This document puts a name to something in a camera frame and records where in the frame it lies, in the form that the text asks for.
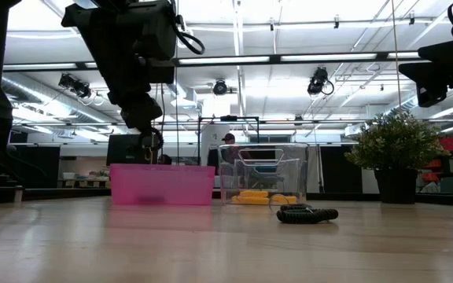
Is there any overhead light bar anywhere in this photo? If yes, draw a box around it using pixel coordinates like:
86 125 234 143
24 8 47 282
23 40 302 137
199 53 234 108
2 50 433 72

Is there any pink translucent plastic bin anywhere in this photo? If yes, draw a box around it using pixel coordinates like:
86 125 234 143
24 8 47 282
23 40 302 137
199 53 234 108
109 164 216 207

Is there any black monitor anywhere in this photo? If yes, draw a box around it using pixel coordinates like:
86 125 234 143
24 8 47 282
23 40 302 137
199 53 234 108
105 134 160 167

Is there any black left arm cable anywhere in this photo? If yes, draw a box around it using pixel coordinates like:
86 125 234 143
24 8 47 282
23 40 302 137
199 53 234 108
170 13 207 56

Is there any green artificial plant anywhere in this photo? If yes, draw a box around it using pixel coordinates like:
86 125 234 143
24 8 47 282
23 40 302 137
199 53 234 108
344 110 447 171

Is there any clear plastic bin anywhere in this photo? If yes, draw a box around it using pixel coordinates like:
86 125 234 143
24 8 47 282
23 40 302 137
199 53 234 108
217 143 309 205

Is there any black plant pot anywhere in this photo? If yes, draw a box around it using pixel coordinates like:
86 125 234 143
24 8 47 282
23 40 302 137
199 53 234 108
374 167 419 204

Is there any black ceiling camera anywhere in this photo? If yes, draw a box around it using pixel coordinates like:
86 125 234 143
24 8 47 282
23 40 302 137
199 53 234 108
307 66 335 97
212 79 230 97
57 72 94 100

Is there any thin hanging cord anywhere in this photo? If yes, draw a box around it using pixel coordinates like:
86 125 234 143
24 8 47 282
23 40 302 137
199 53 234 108
390 0 403 115

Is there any black hanging cord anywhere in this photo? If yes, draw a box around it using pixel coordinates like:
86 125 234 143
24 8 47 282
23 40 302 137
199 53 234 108
175 54 181 165

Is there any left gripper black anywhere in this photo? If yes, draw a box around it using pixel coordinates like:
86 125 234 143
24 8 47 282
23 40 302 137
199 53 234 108
61 0 177 133

